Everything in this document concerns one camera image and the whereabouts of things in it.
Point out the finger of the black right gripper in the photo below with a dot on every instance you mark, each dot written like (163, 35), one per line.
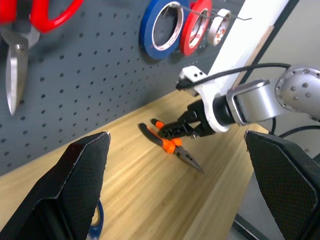
(175, 133)
(177, 125)

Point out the white tape roll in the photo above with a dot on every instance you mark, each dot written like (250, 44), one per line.
(212, 30)

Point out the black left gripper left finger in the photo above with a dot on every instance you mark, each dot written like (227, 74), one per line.
(62, 190)

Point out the metal tape hook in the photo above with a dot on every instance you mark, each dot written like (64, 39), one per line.
(195, 12)

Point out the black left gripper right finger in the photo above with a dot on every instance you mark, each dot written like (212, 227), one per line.
(280, 180)

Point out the red tape roll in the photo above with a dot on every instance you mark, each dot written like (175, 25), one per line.
(186, 37)

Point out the orange black needle-nose pliers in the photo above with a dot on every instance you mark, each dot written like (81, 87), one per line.
(185, 156)

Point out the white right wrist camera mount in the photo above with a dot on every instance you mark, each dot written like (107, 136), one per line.
(190, 72)

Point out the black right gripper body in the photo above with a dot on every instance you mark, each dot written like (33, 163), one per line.
(198, 120)

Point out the grey perforated pegboard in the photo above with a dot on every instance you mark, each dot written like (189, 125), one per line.
(75, 87)

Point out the blue tape roll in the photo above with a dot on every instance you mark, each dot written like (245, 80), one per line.
(146, 37)

